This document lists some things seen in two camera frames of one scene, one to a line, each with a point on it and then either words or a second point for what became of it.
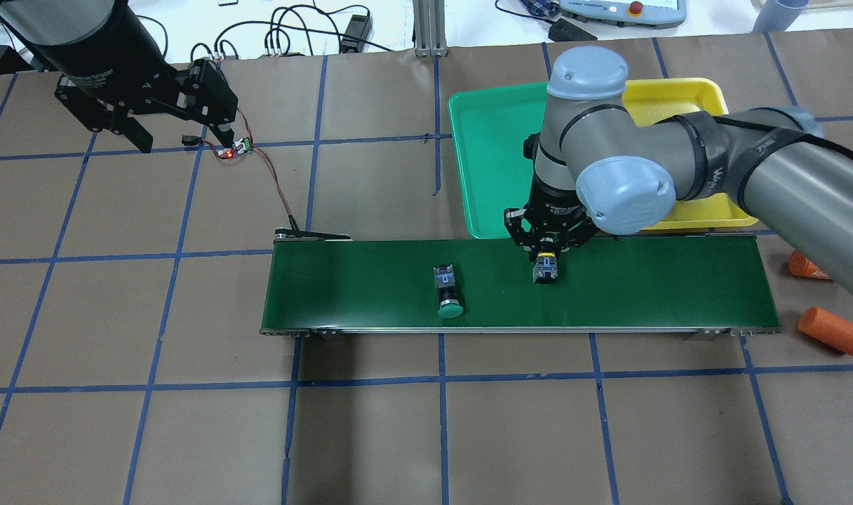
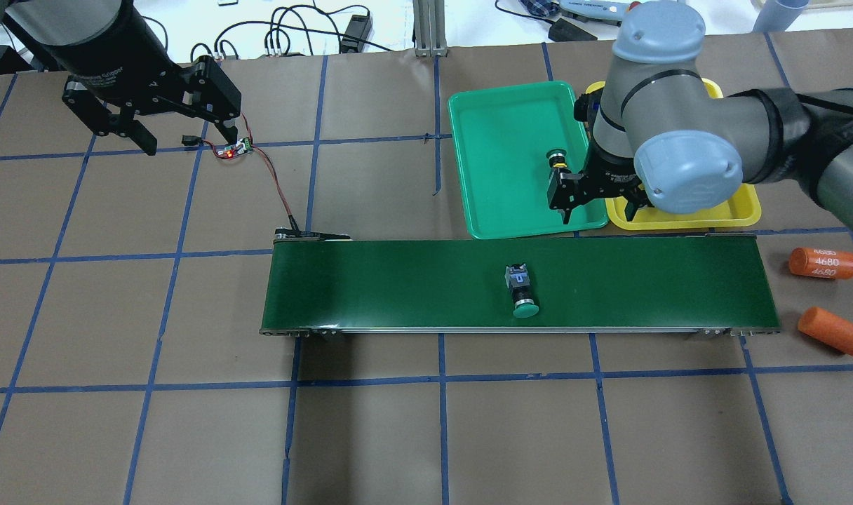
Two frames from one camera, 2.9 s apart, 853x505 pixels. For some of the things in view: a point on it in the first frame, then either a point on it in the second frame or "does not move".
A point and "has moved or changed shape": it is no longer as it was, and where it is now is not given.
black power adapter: x=562 y=30 does not move
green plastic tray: x=491 y=123 does not move
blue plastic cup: x=778 y=15 does not move
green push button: x=449 y=306 → x=518 y=279
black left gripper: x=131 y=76 does not move
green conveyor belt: x=384 y=285 does not move
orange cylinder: x=835 y=332 does not move
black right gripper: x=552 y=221 → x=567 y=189
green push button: x=545 y=271 has moved or changed shape
